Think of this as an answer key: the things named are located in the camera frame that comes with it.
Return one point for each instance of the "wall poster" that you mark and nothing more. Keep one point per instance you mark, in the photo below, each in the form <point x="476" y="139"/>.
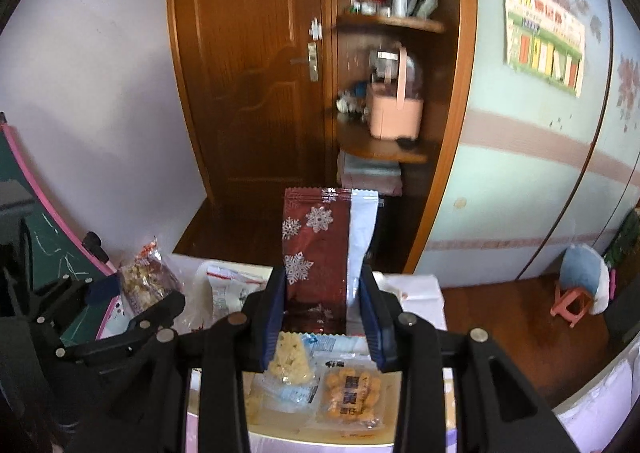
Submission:
<point x="545" y="48"/>

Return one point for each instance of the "folded towels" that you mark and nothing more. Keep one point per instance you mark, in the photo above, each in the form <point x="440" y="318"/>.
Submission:
<point x="370" y="175"/>

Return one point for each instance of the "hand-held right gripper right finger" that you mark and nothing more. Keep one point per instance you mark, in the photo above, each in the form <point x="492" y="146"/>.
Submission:
<point x="375" y="328"/>

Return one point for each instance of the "pink plastic stool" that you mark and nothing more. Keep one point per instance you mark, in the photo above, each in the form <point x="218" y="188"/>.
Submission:
<point x="570" y="300"/>

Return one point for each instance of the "dark red snowflake packet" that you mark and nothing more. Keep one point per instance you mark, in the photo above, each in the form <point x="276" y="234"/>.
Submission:
<point x="315" y="258"/>

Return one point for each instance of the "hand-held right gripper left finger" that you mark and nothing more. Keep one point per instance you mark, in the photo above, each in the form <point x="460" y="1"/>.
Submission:
<point x="274" y="323"/>

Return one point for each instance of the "green chalkboard pink frame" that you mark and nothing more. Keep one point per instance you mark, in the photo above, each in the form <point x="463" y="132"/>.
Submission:
<point x="55" y="238"/>

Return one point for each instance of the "red white snack packet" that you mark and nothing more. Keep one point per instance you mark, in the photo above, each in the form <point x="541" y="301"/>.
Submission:
<point x="225" y="283"/>

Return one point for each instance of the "light blue snack packet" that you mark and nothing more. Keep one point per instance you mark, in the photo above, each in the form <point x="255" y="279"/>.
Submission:
<point x="332" y="344"/>

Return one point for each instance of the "blue white cushion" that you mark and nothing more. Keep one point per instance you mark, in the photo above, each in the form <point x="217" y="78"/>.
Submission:
<point x="580" y="268"/>

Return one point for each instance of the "brown wooden door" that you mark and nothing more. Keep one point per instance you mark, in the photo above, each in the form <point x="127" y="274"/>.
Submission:
<point x="250" y="83"/>

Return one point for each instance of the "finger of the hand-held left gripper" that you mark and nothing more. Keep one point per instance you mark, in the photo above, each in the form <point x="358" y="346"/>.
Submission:
<point x="67" y="293"/>
<point x="145" y="325"/>

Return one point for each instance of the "clear nut snack packet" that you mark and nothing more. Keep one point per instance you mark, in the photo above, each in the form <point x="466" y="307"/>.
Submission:
<point x="145" y="278"/>

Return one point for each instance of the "grey green container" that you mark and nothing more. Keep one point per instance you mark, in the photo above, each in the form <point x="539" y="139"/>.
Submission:
<point x="424" y="0"/>

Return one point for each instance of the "wooden corner shelf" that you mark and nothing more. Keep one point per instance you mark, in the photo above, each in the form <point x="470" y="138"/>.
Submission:
<point x="385" y="150"/>

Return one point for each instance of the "small white toy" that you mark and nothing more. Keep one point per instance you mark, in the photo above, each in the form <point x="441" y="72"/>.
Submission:
<point x="350" y="103"/>

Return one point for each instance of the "white pillow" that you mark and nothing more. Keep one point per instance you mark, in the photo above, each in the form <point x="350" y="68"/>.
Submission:
<point x="600" y="408"/>

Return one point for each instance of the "orange nugget snack packet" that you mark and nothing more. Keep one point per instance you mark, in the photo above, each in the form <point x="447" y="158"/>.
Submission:
<point x="350" y="395"/>

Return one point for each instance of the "white plastic storage bin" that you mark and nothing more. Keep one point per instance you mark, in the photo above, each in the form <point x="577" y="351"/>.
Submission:
<point x="420" y="295"/>

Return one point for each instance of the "floral sliding wardrobe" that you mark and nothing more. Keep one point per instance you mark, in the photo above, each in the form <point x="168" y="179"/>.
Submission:
<point x="500" y="183"/>

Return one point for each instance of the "dark wooden nightstand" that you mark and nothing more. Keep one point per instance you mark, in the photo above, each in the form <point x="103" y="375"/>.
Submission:
<point x="622" y="318"/>

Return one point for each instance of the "pink plastic basket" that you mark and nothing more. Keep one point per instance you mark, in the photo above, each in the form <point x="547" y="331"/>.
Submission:
<point x="395" y="118"/>

